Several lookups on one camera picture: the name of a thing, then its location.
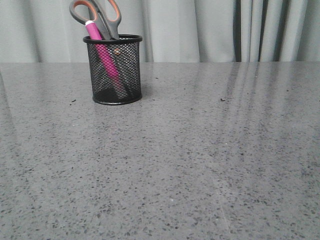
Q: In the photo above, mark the grey orange handled scissors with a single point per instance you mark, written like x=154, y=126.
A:
x=108, y=28

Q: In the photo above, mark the pink marker pen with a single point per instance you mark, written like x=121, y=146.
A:
x=107, y=60

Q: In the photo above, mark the black mesh pen holder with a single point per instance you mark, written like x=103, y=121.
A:
x=126, y=55

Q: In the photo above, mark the grey curtain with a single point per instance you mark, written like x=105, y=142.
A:
x=43, y=31

